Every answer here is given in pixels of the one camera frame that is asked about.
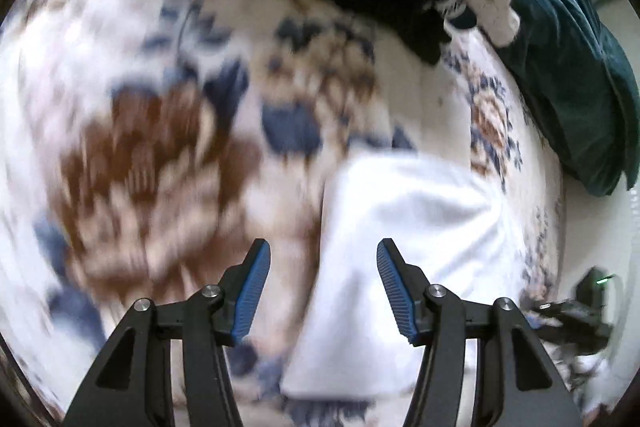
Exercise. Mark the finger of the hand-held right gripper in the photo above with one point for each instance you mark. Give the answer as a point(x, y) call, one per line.
point(555, 316)

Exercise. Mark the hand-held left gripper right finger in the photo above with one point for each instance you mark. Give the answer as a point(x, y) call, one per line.
point(395, 292)

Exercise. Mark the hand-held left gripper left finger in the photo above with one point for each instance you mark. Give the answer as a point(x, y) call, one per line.
point(252, 292)

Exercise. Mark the white small garment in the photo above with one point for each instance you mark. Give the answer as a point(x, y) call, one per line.
point(400, 217)

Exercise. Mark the floral bed blanket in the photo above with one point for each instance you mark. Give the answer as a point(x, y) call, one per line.
point(150, 157)

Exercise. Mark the dark teal pillow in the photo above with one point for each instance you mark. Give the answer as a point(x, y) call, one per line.
point(565, 72)

